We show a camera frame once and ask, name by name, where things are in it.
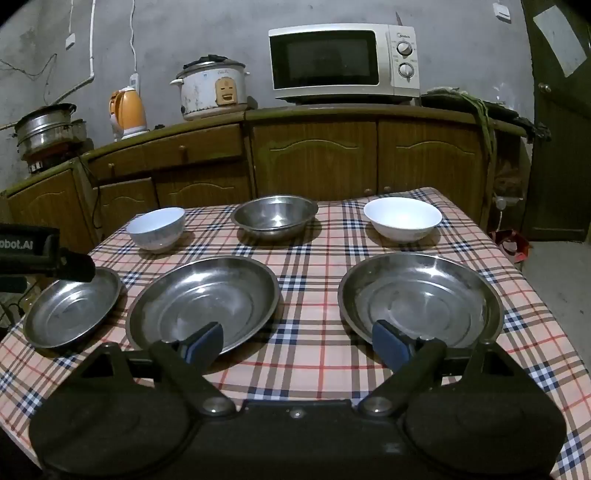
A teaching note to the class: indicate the dark green door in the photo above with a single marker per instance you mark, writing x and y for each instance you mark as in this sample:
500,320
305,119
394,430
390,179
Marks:
561,161

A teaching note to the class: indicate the white rice cooker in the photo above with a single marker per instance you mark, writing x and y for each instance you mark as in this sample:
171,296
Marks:
207,90

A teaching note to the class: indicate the dark cloth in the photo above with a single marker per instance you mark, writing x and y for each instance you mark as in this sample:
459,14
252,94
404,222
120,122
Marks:
452,99

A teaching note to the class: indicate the large steel plate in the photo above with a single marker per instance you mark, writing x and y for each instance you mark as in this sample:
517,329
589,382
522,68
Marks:
420,295

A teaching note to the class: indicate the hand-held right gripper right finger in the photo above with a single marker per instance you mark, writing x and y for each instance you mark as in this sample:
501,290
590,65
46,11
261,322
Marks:
390,346

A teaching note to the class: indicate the white wall conduit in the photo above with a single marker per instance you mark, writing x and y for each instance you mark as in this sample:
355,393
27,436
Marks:
91,46

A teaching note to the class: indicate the white wall switch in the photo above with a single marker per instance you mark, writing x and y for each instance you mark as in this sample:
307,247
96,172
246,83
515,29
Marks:
502,11

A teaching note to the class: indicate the wooden kitchen cabinet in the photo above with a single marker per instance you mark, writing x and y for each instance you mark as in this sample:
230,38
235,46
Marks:
318,152

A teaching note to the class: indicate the small white object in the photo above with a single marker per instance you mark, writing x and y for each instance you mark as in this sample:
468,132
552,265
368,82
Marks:
505,201

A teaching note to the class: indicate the plaid tablecloth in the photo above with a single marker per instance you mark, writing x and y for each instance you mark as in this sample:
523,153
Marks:
304,263

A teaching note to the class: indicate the white microwave oven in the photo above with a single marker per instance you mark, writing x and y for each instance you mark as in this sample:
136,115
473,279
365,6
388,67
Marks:
337,60

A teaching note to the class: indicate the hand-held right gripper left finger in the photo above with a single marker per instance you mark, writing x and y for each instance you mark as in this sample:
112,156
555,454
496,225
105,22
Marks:
205,344

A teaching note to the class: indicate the red object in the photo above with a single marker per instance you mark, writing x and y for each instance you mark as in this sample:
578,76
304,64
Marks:
512,244

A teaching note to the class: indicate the deep white bowl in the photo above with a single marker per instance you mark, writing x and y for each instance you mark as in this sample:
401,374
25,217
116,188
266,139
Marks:
156,228

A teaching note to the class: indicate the steel bowl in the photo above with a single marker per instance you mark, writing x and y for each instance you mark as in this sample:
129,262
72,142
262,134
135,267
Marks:
274,217

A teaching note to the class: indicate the large steel basin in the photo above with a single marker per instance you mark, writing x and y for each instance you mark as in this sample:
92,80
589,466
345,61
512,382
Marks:
203,295

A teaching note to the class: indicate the orange electric kettle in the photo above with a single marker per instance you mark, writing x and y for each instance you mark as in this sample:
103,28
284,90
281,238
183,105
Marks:
129,113

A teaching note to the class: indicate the small steel plate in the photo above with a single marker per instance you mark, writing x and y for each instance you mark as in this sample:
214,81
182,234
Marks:
69,314

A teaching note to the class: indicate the wide white bowl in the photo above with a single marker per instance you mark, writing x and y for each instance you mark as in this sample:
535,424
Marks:
402,221

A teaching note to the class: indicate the stacked steel pots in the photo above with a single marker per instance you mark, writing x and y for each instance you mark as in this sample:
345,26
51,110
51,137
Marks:
44,127

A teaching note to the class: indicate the dark cooktop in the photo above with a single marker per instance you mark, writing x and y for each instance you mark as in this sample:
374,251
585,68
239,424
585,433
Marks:
55,159

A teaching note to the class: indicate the white paper sheet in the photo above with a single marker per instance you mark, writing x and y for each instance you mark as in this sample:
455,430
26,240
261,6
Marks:
561,37

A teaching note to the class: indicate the white wall socket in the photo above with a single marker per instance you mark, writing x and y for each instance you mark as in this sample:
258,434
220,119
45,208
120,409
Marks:
70,41

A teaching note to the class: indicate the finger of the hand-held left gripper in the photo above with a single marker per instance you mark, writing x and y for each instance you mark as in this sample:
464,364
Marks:
78,268

